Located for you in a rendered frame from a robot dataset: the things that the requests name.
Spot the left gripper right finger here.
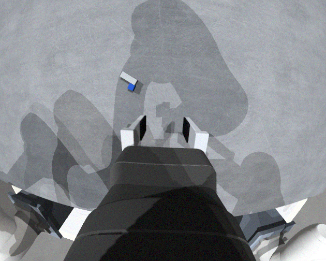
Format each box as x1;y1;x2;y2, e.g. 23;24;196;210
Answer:
182;117;209;153

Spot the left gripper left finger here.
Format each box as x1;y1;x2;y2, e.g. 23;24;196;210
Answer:
121;115;146;151

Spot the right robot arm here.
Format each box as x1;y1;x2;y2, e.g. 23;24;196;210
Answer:
252;223;326;261

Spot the small blue cube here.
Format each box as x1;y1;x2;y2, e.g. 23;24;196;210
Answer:
128;83;136;91

